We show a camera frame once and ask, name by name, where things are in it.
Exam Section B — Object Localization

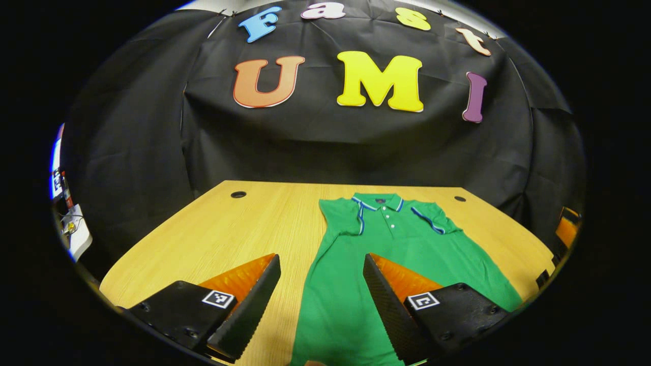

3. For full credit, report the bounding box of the bright window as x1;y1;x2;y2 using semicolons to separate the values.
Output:
49;124;66;200

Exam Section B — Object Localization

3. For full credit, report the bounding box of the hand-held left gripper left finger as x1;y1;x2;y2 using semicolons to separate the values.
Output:
120;253;282;362

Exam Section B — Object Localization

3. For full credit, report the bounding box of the black backdrop cloth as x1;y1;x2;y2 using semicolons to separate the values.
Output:
61;0;585;278

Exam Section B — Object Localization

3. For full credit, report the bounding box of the white power strip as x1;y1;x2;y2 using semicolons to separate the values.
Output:
61;203;93;262

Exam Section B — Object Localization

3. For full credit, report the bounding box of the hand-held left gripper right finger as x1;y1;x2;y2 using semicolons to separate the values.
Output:
363;253;511;365

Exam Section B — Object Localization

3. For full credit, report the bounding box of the green T-shirt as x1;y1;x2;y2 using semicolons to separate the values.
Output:
290;192;523;366

